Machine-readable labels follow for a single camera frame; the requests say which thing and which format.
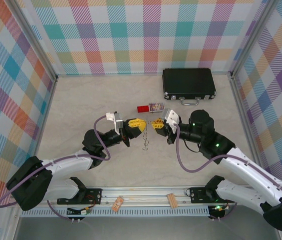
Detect playing card box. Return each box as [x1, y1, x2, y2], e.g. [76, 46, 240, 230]
[148, 102, 166, 115]

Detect black briefcase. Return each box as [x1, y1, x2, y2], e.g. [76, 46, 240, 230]
[162, 67, 217, 106]

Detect small wooden mousetrap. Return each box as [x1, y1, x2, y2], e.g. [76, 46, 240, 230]
[112, 196, 124, 212]

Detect yellow power connector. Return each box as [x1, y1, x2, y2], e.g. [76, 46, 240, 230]
[67, 206, 92, 216]

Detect small wooden block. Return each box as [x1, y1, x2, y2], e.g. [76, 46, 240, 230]
[167, 193, 178, 209]

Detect grey metal sheet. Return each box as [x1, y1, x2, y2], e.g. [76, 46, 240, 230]
[13, 216, 281, 240]

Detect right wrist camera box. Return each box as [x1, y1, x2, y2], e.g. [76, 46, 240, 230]
[161, 108, 182, 131]

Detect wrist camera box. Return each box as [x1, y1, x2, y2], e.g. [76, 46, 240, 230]
[161, 108, 182, 131]
[105, 111, 124, 135]

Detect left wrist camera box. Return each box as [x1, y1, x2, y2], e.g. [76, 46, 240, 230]
[105, 111, 124, 135]

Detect aluminium side rail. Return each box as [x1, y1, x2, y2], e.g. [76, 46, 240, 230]
[229, 74, 268, 185]
[25, 74, 58, 188]

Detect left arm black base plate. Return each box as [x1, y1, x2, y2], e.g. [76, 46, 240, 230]
[56, 187, 103, 206]

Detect aluminium mounting rail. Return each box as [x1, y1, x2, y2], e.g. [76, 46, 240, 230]
[7, 184, 282, 208]

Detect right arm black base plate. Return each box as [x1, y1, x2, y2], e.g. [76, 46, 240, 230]
[189, 186, 236, 205]

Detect black round cable mount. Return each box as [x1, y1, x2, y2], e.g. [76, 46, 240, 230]
[208, 204, 228, 222]
[67, 214, 86, 224]

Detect white slotted cable duct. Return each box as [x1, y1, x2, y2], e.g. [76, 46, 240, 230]
[20, 206, 210, 218]

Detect aluminium frame post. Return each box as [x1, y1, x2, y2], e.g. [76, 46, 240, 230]
[230, 0, 279, 80]
[5, 0, 58, 82]

